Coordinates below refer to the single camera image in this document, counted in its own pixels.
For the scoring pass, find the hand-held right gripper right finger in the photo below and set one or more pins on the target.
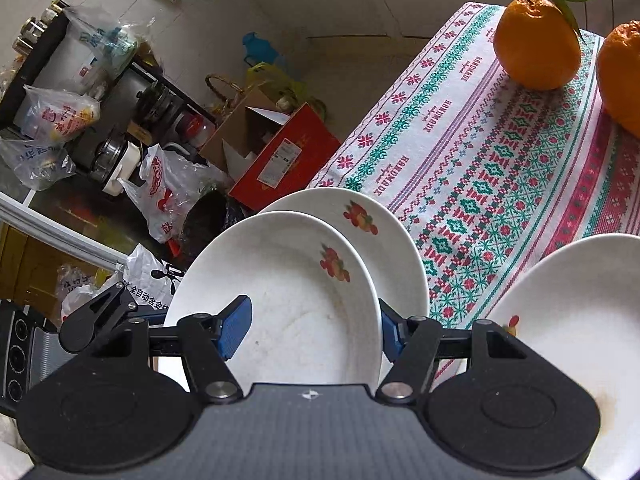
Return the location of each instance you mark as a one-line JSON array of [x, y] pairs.
[[389, 335]]

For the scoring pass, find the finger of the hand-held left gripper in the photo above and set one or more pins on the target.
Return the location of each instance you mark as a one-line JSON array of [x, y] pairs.
[[82, 327]]

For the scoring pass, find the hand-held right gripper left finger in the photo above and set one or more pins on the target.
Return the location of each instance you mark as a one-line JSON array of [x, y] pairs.
[[234, 331]]

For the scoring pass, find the white plate with fruit print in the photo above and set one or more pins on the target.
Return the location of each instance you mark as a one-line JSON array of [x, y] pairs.
[[290, 300], [395, 245], [575, 320]]

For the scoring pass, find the white bag with black print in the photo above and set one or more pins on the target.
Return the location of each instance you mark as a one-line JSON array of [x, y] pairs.
[[150, 272]]

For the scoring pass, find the black trash bag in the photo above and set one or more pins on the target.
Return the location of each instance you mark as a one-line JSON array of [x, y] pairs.
[[210, 220]]

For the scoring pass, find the white plastic bag red print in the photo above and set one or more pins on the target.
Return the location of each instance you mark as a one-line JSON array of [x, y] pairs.
[[162, 187]]

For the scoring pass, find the clear plastic bag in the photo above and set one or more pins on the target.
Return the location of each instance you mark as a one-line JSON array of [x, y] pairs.
[[30, 162]]

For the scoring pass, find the steel pot with lid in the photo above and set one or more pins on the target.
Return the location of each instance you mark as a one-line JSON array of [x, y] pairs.
[[111, 155]]

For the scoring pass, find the red cardboard box white label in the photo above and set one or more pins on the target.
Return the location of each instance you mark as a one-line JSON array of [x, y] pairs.
[[285, 155]]

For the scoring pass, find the patterned embroidered tablecloth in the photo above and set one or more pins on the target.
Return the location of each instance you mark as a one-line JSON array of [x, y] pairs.
[[475, 160]]

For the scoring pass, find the brown cardboard box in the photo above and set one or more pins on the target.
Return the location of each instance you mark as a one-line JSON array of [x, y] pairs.
[[240, 125]]

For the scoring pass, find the red lidded jar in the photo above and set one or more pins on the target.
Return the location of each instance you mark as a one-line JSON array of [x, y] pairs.
[[192, 129]]

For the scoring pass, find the dark cooking pot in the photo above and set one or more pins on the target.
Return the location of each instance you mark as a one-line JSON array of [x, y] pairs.
[[154, 101]]

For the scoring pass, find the wicker basket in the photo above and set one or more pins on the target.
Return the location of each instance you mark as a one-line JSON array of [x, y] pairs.
[[222, 87]]

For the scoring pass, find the yellow-green plastic bag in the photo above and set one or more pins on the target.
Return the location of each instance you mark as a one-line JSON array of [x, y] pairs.
[[280, 82]]

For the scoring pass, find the white plastic bag blue print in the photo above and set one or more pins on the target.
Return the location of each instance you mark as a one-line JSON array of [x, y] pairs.
[[97, 45]]

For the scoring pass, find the glass spice jar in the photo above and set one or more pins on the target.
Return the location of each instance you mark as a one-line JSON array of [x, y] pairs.
[[20, 46], [31, 29]]

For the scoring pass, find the orange with leafy stem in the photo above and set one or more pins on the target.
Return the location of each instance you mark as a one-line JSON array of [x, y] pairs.
[[537, 42]]

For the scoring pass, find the orange without leaves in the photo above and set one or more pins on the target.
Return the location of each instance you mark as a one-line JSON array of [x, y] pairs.
[[622, 77]]

